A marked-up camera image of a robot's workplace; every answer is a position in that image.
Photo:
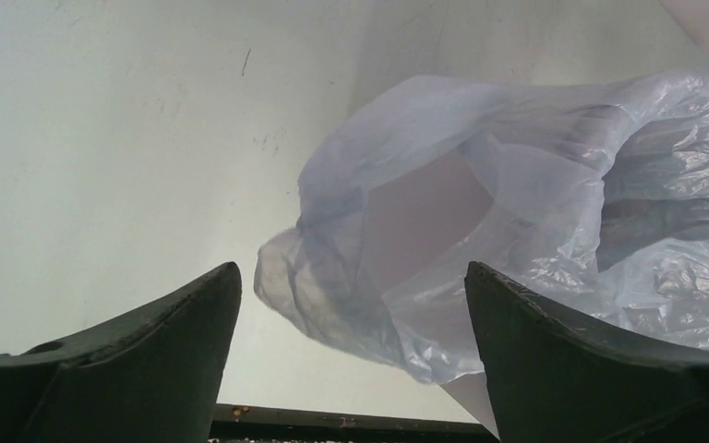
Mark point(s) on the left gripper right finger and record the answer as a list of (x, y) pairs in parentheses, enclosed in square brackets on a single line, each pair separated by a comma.
[(555, 374)]

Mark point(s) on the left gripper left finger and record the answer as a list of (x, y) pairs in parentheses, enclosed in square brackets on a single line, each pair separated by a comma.
[(151, 374)]

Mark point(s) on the light blue plastic trash bag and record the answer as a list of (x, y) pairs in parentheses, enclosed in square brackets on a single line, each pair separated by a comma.
[(600, 201)]

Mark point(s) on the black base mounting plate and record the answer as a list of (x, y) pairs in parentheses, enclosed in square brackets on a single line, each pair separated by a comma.
[(240, 423)]

